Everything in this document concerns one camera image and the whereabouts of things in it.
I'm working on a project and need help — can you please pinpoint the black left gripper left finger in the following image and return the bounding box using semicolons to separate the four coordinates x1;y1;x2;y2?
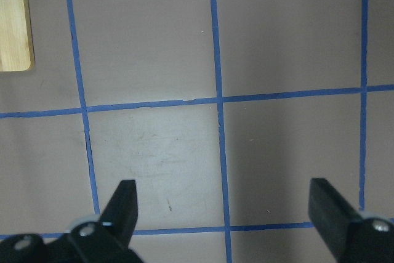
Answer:
66;179;145;263

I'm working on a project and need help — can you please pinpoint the wooden mug tree stand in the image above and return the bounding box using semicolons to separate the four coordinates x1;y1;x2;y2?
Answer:
1;0;34;72

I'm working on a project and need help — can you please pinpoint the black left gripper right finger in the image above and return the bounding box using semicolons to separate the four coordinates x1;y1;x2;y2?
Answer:
308;178;393;262

